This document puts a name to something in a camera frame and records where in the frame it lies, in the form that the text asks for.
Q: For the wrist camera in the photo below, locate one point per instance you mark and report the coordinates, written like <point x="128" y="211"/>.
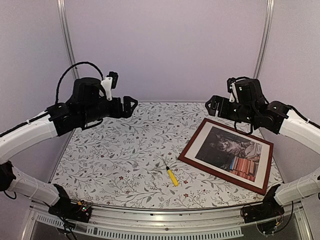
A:
<point x="109" y="83"/>
<point x="231" y="89"/>

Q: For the right aluminium corner post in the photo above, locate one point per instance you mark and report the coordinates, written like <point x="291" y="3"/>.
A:
<point x="270" y="4"/>

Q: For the yellow handled screwdriver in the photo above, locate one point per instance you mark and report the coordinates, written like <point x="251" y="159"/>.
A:
<point x="171" y="174"/>

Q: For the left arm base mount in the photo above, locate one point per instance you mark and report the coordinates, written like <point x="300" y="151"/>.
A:
<point x="79" y="211"/>

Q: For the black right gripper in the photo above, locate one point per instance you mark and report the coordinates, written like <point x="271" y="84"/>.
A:
<point x="223" y="111"/>

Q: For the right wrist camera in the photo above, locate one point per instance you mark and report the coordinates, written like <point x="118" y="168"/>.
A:
<point x="231" y="89"/>

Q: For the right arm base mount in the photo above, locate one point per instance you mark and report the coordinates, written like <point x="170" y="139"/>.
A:
<point x="262" y="211"/>

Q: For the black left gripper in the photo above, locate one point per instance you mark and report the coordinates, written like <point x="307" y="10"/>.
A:
<point x="127" y="111"/>

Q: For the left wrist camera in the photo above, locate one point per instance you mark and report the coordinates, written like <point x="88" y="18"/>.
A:
<point x="109" y="83"/>

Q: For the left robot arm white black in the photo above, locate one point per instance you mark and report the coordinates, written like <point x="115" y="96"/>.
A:
<point x="91" y="101"/>

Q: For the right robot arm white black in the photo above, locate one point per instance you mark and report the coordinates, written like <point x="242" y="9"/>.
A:
<point x="248" y="104"/>

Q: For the red-brown wooden picture frame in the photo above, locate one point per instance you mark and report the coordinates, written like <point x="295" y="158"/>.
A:
<point x="223" y="152"/>

